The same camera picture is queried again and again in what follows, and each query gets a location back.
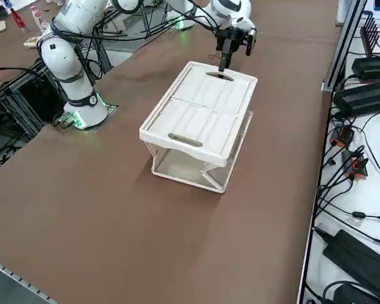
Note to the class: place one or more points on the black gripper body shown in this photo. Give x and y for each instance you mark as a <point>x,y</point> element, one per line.
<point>231,39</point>

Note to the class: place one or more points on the white folding storage box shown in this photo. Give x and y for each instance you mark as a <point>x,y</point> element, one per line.
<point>202,104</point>

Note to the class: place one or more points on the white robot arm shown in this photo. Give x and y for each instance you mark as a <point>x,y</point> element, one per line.
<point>185,12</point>
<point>69,82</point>

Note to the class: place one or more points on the orange black connector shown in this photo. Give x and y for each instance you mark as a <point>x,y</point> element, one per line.
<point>354,164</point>
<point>342,136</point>

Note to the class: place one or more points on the dark wooden rack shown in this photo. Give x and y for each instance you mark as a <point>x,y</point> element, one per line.
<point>372,38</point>

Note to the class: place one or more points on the pink white bottle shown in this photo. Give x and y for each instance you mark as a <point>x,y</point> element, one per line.
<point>38,17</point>

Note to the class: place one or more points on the small snack packet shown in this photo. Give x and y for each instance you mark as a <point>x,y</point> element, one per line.
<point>31,42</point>

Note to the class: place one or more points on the red bottle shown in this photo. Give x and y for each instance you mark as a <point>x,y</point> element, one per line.
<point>19,20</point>

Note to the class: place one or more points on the white printed sheet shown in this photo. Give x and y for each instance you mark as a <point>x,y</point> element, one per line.
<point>19,3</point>

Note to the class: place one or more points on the large black power adapter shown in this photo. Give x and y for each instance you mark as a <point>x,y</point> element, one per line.
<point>354,256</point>

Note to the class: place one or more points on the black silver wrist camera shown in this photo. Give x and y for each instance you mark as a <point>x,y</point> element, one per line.
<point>251,42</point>

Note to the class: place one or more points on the aluminium profile post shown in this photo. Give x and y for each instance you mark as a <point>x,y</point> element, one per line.
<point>345,41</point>

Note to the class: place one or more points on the aluminium frame stand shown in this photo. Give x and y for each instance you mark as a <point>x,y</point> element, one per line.
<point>9,104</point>

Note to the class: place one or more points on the aluminium profile rail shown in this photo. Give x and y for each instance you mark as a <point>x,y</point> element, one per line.
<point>6,275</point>

